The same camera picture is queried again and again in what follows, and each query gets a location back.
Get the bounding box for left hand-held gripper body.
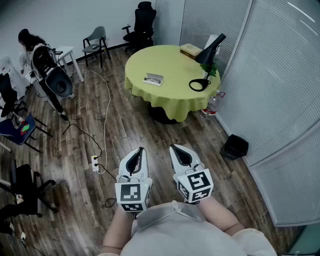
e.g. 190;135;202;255
114;173;153;213

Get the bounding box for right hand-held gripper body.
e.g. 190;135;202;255
173;163;214;204

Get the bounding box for white glasses case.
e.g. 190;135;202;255
142;72;165;87

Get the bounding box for person's left forearm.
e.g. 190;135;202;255
101;206;138;251

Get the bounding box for person's right forearm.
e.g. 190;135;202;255
196;196;246;236

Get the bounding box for white power strip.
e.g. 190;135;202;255
90;154;100;173

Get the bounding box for black waste bin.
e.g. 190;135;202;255
219;134;250;161

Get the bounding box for black round table base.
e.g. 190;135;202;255
147;101;179;125

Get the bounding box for person's light shirt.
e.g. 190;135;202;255
97;199;278;256

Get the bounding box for large red-label plastic bottle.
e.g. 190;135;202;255
200;89;226;118

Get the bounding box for yellow-green tablecloth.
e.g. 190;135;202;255
124;44;222;123

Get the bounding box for green leafy plant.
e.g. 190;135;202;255
199;61;219;78

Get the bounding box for black swivel office chair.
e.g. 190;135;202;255
0;159;59;219

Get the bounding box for grey shell chair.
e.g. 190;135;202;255
44;65;74;98

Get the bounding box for black desk lamp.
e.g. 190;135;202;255
188;33;227;93

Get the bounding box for red and green items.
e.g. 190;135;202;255
19;121;31;136

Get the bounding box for thick hardcover book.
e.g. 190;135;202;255
179;43;204;61

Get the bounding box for blue chair with black legs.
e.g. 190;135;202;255
0;112;54;154

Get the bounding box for small white table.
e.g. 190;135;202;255
54;45;85;84

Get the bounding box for black high-back office chair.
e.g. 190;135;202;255
121;1;158;53

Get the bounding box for white cabinet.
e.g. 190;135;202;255
0;55;32;101

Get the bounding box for black power cable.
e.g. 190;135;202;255
61;116;103;159
95;163;119;209

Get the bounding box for long white cable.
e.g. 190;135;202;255
76;69;112;175

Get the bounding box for grey chair with dark frame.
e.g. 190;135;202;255
82;25;112;69

